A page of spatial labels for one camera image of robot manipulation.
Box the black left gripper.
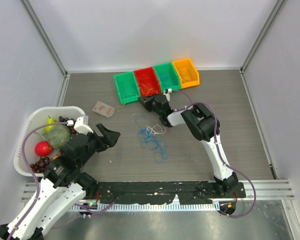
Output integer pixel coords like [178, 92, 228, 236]
[77, 123, 120, 167]

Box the blue cable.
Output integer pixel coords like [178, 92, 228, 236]
[134, 114, 171, 164]
[158, 71, 178, 87]

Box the white cable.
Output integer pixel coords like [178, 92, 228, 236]
[145, 123, 167, 136]

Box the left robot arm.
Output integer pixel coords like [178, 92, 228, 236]
[0, 123, 121, 240]

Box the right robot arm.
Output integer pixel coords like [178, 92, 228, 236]
[138, 94, 239, 198]

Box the red bin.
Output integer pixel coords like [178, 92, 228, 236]
[133, 67, 161, 97]

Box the left green bin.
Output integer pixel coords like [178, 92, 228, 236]
[114, 71, 141, 105]

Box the green bin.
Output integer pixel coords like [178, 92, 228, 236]
[114, 71, 141, 105]
[153, 62, 181, 93]

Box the small card box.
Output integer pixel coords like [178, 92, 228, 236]
[92, 101, 115, 119]

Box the right green bin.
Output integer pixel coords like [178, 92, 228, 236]
[153, 62, 181, 93]

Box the orange bin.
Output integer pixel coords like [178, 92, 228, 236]
[172, 58, 200, 89]

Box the dark grape bunch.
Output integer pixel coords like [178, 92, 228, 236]
[58, 116, 76, 126]

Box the green melon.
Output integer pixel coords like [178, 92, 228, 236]
[45, 125, 72, 149]

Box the small peach fruit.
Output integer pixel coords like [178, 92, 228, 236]
[52, 153, 61, 160]

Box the green pear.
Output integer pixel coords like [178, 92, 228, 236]
[44, 116, 58, 133]

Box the red apple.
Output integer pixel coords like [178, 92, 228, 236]
[34, 141, 54, 157]

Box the white plastic basket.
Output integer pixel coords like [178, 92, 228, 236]
[13, 106, 85, 177]

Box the red grape bunch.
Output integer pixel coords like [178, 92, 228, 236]
[30, 156, 51, 173]

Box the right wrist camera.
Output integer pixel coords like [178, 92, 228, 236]
[163, 88, 173, 102]

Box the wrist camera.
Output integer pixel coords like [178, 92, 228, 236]
[163, 88, 173, 102]
[66, 115, 93, 135]

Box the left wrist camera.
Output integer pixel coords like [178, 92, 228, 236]
[66, 115, 93, 135]

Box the white cable duct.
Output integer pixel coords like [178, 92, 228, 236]
[69, 201, 220, 212]

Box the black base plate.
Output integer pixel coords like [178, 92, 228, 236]
[83, 181, 246, 205]

